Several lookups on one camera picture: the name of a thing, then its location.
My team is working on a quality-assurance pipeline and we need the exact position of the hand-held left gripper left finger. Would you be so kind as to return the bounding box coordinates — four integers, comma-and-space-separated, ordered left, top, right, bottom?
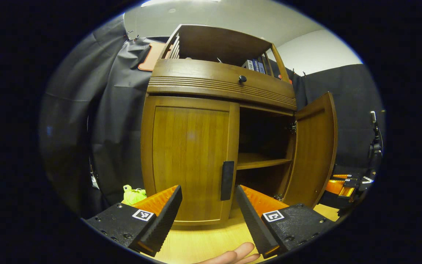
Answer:
86, 185, 183, 258

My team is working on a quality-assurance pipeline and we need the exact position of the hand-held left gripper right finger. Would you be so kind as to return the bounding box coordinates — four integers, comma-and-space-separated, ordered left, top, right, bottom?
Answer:
235, 185, 338, 259

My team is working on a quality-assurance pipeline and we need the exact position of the wooden cabinet door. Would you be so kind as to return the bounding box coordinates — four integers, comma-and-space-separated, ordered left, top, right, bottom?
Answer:
141, 95, 240, 226
282, 92, 338, 209

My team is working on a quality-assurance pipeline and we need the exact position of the black door handle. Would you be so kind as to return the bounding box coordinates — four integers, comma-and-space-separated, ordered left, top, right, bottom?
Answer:
221, 161, 235, 201

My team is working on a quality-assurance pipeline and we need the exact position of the wooden double-door shoe cabinet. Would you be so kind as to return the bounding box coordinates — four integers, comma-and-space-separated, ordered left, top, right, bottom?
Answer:
141, 24, 338, 226

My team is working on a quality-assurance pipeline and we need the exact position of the wooden cabinet drawer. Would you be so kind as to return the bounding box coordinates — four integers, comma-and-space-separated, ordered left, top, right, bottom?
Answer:
147, 59, 297, 111

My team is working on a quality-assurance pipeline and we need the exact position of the black stand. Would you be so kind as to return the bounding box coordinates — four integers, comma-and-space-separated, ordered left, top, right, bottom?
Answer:
368, 110, 385, 180

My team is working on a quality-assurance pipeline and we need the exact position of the green frog plush toy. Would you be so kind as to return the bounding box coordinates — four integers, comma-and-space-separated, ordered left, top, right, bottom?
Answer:
122, 184, 148, 206

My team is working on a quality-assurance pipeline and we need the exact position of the black backdrop cloth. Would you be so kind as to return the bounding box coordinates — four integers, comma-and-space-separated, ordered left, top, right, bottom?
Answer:
38, 15, 385, 217

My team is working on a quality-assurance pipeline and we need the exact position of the row of blue books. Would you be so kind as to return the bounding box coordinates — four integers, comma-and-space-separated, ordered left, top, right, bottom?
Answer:
242, 59, 267, 75

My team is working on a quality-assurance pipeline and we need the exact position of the ceiling light panel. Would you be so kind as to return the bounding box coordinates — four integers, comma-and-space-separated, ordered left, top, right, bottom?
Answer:
141, 0, 221, 8

